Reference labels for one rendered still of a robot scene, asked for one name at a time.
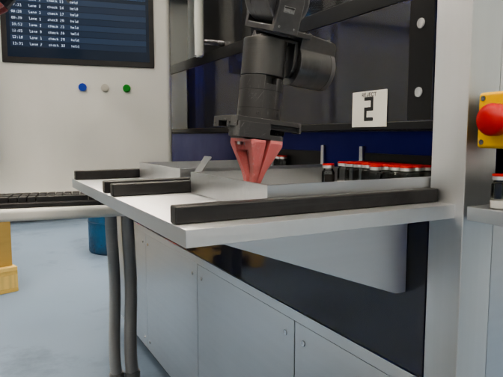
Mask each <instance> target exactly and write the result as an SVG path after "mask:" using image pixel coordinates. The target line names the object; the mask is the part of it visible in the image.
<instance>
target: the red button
mask: <svg viewBox="0 0 503 377"><path fill-rule="evenodd" d="M476 125H477V128H478V129H479V130H480V132H481V133H483V134H484V135H488V136H499V135H503V104H501V103H489V104H486V105H485V106H483V107H482V108H481V109H480V111H479V112H478V114H477V117H476Z"/></svg>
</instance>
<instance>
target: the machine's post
mask: <svg viewBox="0 0 503 377"><path fill-rule="evenodd" d="M502 28H503V0H438V3H437V23H436V63H435V82H434V103H433V142H432V162H431V182H430V187H431V188H437V189H438V200H437V202H440V203H450V204H454V218H449V219H442V220H435V221H430V222H429V242H428V262H427V301H426V322H425V341H424V377H485V365H486V350H487V321H488V306H489V291H490V262H491V247H492V232H493V225H492V224H484V223H480V222H475V221H468V220H467V207H468V206H477V205H485V204H490V189H491V184H492V183H493V180H492V174H495V173H496V149H493V148H480V147H478V128H477V125H476V117H477V114H478V112H479V103H480V95H481V94H482V93H486V92H496V91H499V86H500V72H501V56H502Z"/></svg>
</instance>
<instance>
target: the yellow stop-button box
mask: <svg viewBox="0 0 503 377"><path fill-rule="evenodd" d="M489 103H501V104H503V91H496V92H486V93H482V94H481V95H480V103H479V111H480V109H481V108H482V107H483V106H485V105H486V104H489ZM478 147H480V148H493V149H503V135H499V136H488V135H484V134H483V133H481V132H480V130H478Z"/></svg>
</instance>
